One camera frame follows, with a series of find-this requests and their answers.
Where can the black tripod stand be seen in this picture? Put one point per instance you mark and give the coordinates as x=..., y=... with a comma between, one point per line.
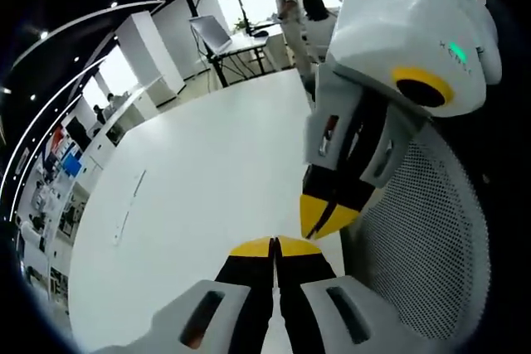
x=242, y=6

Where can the blue box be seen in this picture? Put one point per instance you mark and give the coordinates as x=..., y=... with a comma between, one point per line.
x=72, y=164

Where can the row of white desks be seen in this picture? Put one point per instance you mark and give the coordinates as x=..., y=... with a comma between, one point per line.
x=124, y=122

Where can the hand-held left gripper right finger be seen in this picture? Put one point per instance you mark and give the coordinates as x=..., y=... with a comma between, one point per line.
x=332, y=321

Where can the person's dark clothing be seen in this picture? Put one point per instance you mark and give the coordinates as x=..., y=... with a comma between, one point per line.
x=510, y=163

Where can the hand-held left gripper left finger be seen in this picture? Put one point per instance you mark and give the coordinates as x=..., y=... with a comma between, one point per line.
x=199, y=321

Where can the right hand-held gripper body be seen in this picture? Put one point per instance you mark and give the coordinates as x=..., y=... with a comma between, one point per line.
x=394, y=30

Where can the black frame desk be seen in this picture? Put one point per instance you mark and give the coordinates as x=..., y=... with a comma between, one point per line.
x=249, y=45

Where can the tilted computer monitor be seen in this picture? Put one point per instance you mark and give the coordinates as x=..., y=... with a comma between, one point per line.
x=212, y=32

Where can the white square pillar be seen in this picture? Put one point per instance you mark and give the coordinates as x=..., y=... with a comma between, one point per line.
x=145, y=55

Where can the green potted plant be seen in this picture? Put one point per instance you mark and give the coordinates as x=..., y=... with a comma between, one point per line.
x=239, y=25

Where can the grey mesh office chair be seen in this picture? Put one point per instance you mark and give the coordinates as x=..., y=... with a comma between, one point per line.
x=435, y=225

